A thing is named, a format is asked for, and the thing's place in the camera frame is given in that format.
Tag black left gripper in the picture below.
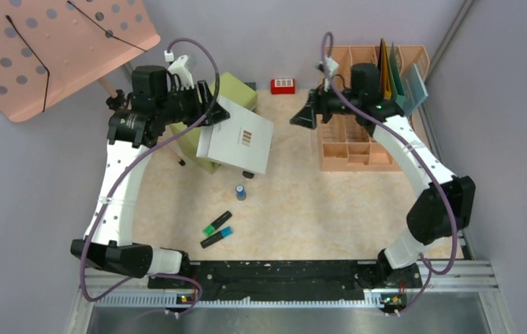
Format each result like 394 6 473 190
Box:
157 79 230 127

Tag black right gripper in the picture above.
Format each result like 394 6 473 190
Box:
290 78 361 130

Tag white paper booklet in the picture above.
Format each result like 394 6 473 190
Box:
196 95 274 175

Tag yellow plastic clip folder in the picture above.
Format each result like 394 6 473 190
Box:
379 38 392 100

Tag teal plastic folder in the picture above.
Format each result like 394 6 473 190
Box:
388 43 406 107

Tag light blue hardcover book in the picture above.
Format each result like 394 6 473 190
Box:
402 63 429 118

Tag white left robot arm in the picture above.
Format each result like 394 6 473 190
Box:
70 65 230 288

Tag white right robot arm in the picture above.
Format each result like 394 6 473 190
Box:
290 63 475 287

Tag green metal drawer cabinet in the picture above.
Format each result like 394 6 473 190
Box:
168 71 260 175

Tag red small box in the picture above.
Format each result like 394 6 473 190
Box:
269 78 297 95

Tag beige plastic file organizer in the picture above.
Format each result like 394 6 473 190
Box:
316 45 430 172

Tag red and black dumbbell toy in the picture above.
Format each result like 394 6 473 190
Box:
242 171 254 179

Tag red folder in organizer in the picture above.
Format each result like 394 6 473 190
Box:
378 38 386 91

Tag small blue glue bottle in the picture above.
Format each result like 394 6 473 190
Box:
235 184 246 201

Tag black green highlighter marker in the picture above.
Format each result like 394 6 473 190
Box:
203 211 232 237

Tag black blue highlighter marker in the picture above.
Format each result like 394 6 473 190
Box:
200 226 233 249

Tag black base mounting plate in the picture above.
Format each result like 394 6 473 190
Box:
148 259 423 303

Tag pink music stand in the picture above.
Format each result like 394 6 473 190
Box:
0 0 187 167

